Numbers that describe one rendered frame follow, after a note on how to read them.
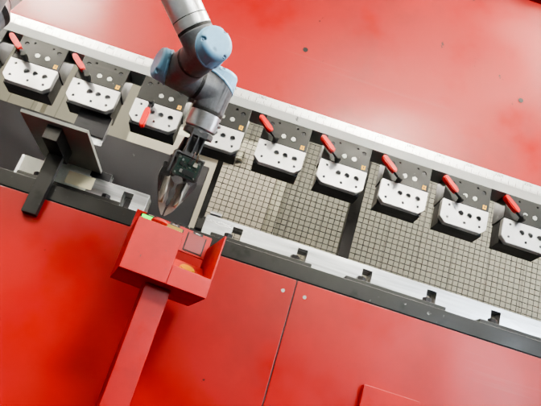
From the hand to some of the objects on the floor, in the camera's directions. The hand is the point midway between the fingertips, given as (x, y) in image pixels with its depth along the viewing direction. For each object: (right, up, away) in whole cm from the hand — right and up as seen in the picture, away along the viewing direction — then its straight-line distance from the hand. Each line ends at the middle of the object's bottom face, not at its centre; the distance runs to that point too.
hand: (164, 209), depth 139 cm
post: (+21, -131, +72) cm, 151 cm away
